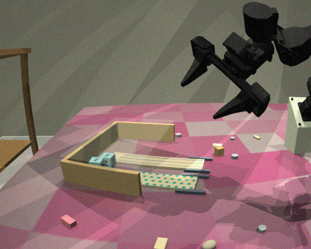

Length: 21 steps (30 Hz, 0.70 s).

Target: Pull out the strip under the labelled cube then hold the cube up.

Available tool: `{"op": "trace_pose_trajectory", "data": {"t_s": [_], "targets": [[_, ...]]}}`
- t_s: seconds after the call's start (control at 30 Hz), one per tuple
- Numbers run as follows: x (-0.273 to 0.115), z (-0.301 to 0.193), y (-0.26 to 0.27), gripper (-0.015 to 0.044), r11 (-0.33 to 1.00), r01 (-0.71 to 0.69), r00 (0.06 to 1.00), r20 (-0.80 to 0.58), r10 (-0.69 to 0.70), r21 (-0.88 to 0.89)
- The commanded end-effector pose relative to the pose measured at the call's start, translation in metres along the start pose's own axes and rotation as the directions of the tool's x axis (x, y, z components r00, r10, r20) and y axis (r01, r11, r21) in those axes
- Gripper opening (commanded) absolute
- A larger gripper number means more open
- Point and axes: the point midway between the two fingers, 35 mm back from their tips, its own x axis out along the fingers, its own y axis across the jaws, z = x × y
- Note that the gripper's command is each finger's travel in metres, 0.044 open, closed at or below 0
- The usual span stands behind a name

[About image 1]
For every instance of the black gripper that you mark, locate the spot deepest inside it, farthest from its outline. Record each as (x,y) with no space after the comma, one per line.
(251,98)

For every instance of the pink rectangular block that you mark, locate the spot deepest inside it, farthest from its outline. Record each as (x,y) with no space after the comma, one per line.
(68,221)

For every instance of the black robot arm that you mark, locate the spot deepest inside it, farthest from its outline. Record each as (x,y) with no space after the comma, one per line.
(293,44)

